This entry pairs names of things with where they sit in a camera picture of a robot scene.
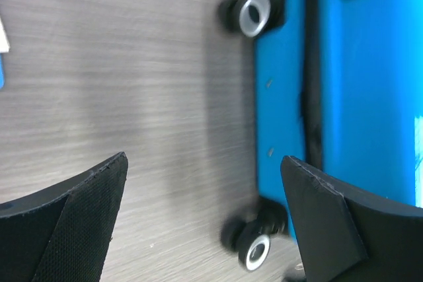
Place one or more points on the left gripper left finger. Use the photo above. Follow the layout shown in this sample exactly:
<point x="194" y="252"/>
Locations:
<point x="63" y="232"/>

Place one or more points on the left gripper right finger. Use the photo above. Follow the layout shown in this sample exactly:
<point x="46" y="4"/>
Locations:
<point x="345" y="233"/>

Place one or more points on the blue suitcase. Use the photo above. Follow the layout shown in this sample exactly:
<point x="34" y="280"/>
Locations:
<point x="338" y="86"/>

